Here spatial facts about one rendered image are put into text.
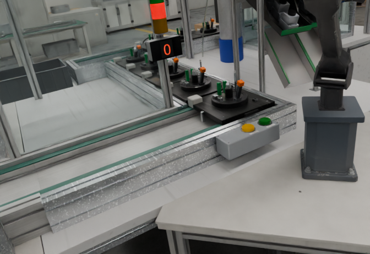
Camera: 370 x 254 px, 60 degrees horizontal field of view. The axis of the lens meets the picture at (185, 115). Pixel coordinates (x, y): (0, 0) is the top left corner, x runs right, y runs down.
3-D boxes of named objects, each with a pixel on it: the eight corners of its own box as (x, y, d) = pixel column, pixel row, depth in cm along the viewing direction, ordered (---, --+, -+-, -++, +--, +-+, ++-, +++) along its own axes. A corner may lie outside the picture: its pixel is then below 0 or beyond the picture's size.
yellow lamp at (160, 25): (170, 31, 114) (168, 17, 112) (157, 34, 112) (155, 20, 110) (164, 30, 118) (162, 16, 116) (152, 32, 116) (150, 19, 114)
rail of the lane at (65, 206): (296, 128, 122) (297, 102, 117) (53, 233, 86) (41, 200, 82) (285, 123, 126) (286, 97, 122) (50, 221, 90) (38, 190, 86)
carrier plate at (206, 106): (275, 106, 121) (275, 100, 120) (222, 125, 111) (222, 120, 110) (235, 90, 141) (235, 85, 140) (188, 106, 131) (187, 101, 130)
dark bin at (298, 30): (310, 30, 122) (317, 12, 117) (281, 36, 119) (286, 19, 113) (272, -5, 140) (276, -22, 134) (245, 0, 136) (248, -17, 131)
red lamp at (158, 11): (168, 17, 112) (166, 2, 110) (155, 19, 110) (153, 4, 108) (162, 16, 116) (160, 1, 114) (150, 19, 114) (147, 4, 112)
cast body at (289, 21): (297, 31, 121) (302, 15, 115) (287, 33, 119) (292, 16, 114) (284, 20, 126) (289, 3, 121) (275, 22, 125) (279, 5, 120)
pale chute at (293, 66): (313, 81, 129) (318, 75, 125) (284, 88, 125) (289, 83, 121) (283, 25, 138) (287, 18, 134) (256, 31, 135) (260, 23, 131)
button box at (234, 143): (280, 139, 108) (280, 122, 106) (229, 161, 100) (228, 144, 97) (265, 131, 114) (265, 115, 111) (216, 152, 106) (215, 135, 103)
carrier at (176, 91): (233, 89, 142) (232, 61, 137) (186, 105, 132) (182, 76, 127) (204, 77, 162) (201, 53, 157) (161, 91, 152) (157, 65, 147)
